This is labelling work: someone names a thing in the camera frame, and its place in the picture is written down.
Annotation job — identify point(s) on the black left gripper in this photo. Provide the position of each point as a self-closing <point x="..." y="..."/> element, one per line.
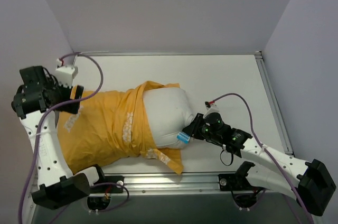
<point x="67" y="97"/>

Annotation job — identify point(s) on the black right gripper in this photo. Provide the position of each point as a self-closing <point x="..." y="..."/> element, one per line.
<point x="197" y="126"/>

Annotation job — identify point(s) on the white pillow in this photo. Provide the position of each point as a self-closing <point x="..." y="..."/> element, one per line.
<point x="168" y="111"/>

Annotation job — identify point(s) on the orange pillowcase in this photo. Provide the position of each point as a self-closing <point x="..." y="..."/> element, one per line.
<point x="112" y="125"/>

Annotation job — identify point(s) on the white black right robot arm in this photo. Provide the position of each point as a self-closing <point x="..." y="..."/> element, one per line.
<point x="308" y="182"/>

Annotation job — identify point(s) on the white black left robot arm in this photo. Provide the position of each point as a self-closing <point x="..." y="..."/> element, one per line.
<point x="35" y="103"/>

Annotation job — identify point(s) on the blue white pillow label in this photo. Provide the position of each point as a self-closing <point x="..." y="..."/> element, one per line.
<point x="183" y="137"/>

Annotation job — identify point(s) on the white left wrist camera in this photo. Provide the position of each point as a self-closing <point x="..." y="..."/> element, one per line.
<point x="65" y="74"/>

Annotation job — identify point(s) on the aluminium front rail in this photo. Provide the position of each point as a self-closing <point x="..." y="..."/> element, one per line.
<point x="142" y="184"/>

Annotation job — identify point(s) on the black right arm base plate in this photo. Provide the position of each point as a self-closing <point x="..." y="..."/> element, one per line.
<point x="237" y="181"/>

